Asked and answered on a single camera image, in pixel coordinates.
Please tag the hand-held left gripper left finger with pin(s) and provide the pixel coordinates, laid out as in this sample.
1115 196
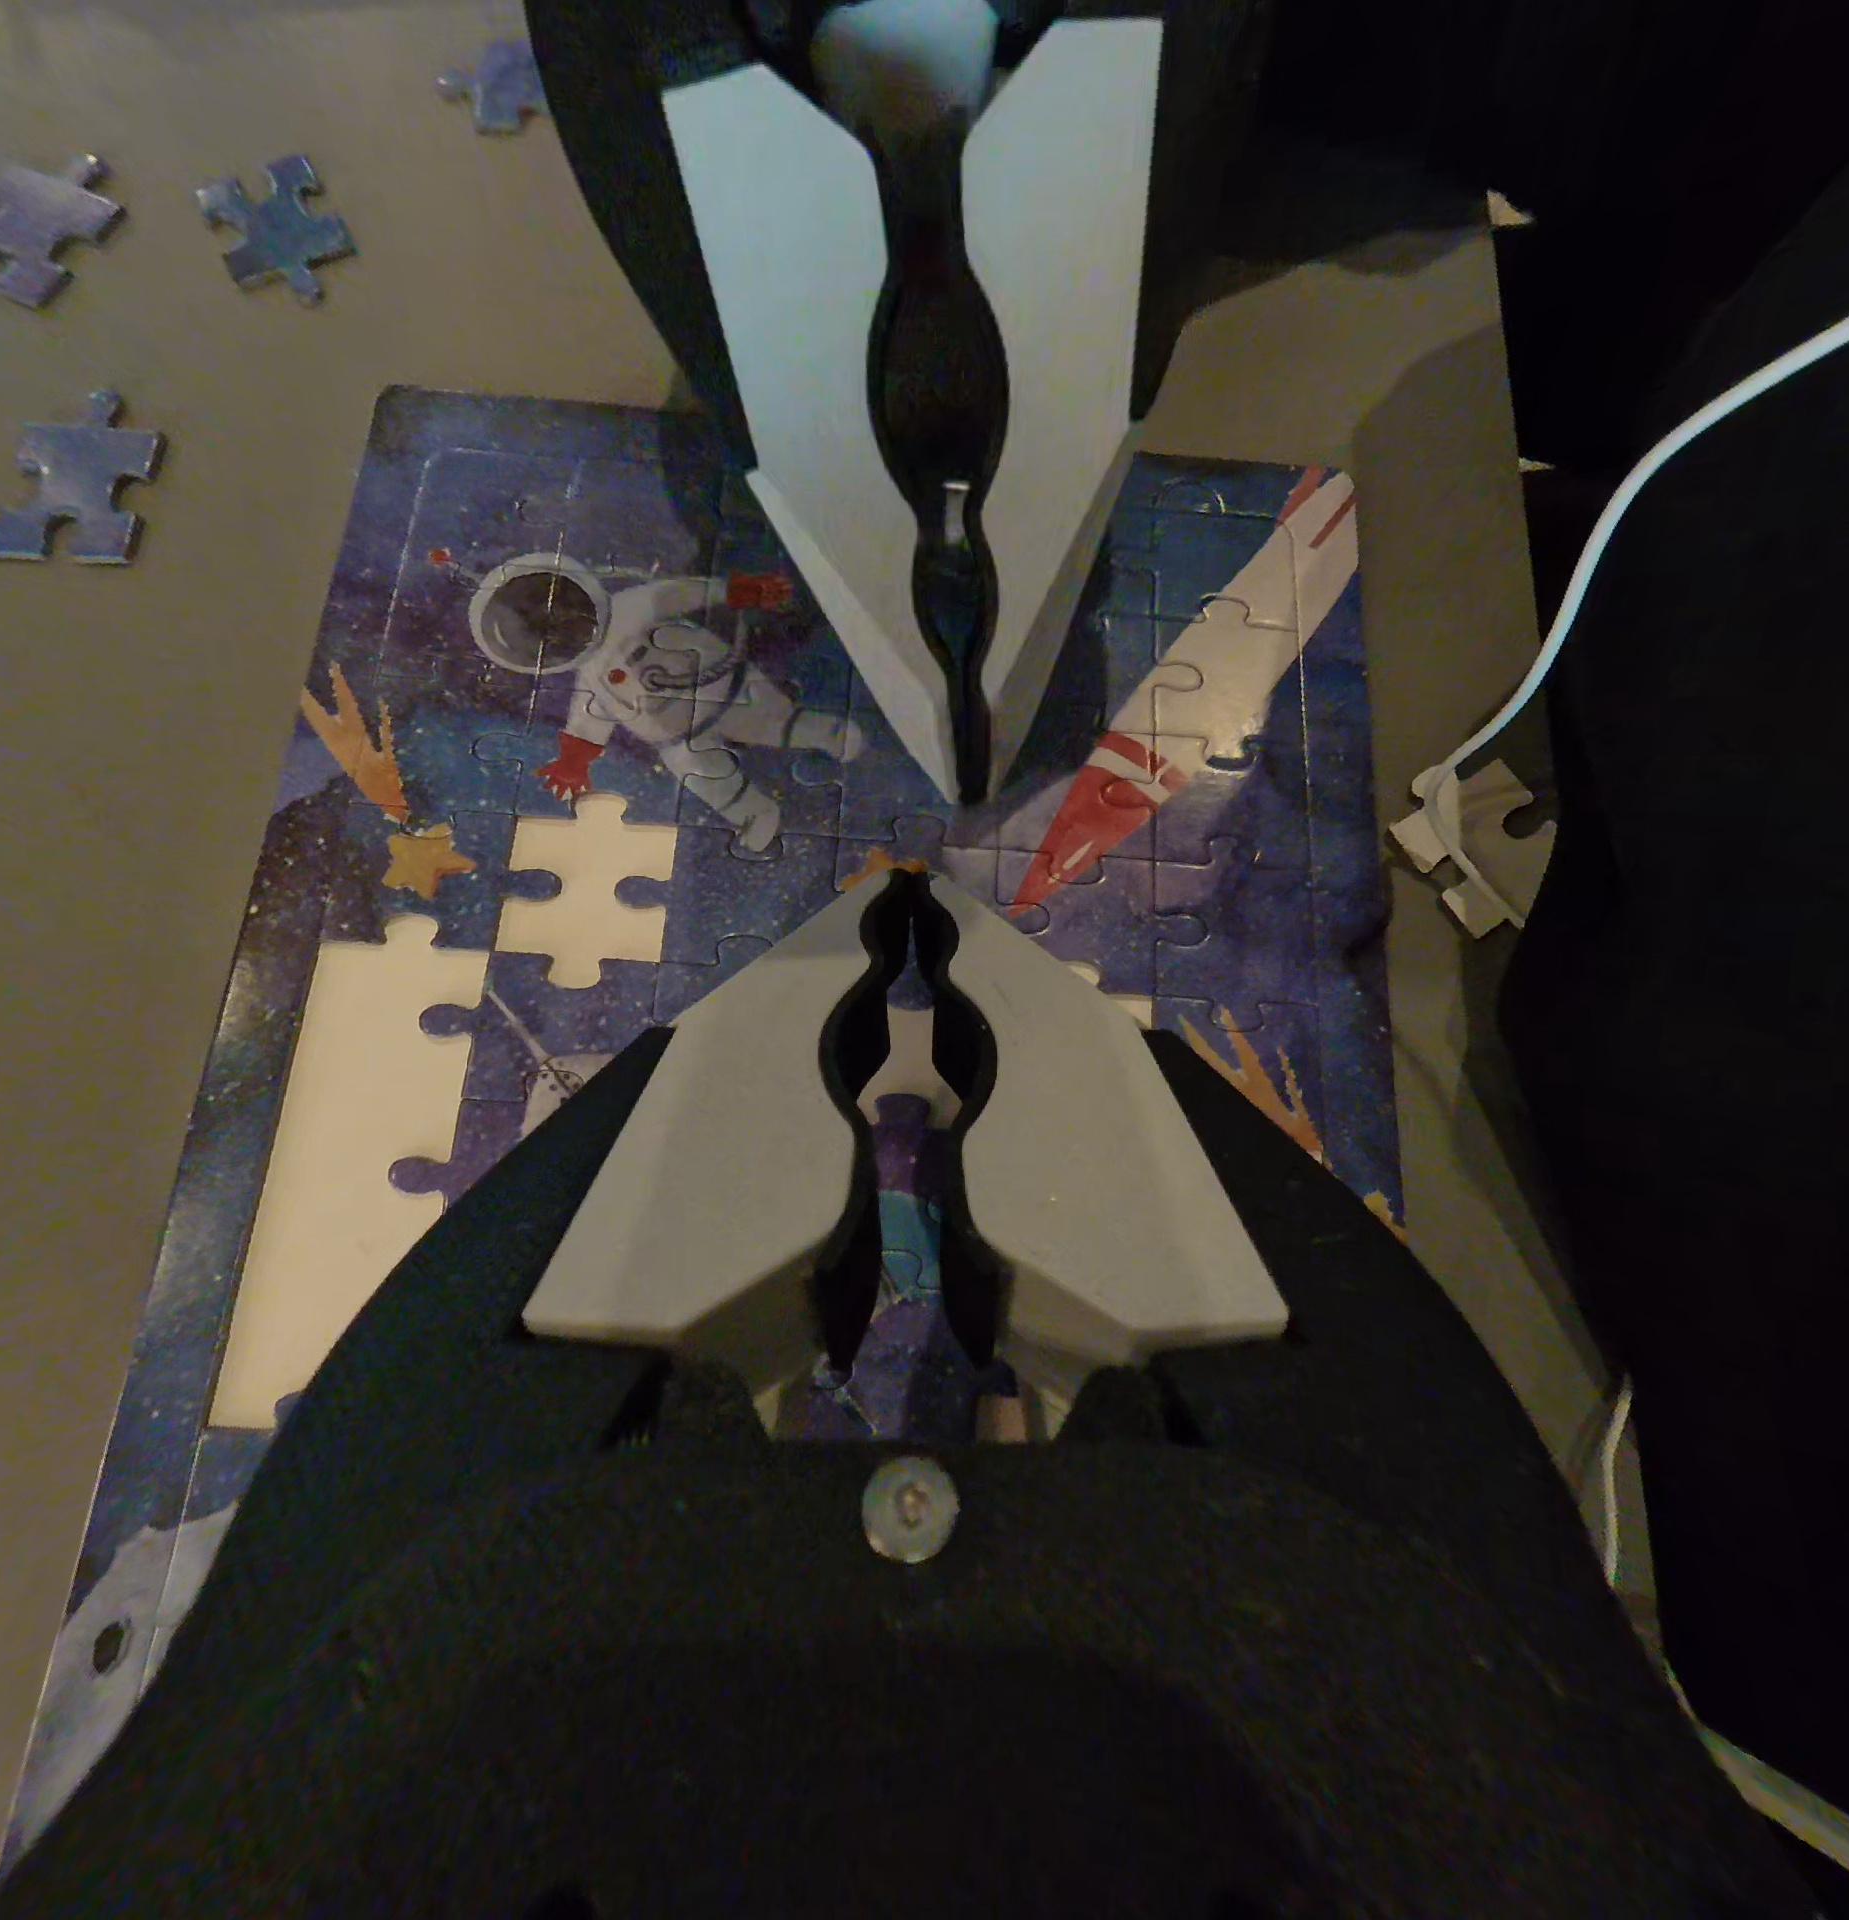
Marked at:
684 1185

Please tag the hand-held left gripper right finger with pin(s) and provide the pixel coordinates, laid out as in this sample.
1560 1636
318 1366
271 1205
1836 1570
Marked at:
1134 1185

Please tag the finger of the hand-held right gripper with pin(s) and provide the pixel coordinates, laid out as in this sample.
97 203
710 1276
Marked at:
1074 268
791 268

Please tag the space jigsaw puzzle board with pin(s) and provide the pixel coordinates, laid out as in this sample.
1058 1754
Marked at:
1240 929

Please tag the blue jigsaw puzzle piece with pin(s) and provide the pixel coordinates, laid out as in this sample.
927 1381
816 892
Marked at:
75 482
38 227
281 227
496 81

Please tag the face-down white puzzle piece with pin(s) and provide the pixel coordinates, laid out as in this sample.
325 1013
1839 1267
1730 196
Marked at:
1478 872

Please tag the person's dark clothing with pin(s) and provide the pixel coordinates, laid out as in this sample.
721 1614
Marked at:
1734 1202

